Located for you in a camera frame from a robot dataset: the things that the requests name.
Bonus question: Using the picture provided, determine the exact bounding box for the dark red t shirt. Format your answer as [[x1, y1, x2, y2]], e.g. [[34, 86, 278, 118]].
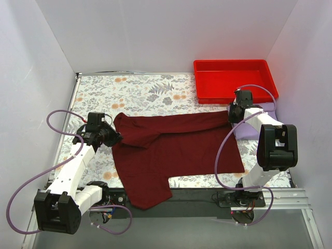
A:
[[112, 111, 244, 210]]

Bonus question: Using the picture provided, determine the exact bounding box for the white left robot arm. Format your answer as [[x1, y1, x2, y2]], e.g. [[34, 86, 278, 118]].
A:
[[34, 112, 122, 234]]

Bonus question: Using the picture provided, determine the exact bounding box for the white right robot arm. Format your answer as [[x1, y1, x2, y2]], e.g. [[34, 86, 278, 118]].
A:
[[229, 89, 298, 206]]

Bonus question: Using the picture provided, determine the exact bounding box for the red plastic bin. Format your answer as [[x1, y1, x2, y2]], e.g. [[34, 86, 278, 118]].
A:
[[193, 60, 279, 104]]

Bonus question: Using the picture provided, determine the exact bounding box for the floral table mat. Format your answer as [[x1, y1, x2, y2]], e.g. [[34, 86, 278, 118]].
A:
[[70, 74, 291, 188]]

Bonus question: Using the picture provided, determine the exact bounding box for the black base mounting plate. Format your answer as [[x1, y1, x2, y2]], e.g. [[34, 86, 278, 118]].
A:
[[109, 188, 266, 219]]

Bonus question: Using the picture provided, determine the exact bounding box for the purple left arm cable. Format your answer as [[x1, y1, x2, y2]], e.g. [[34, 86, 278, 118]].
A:
[[5, 109, 133, 236]]

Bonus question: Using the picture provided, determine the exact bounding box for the aluminium frame rail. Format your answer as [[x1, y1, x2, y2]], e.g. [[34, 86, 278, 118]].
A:
[[23, 188, 323, 248]]

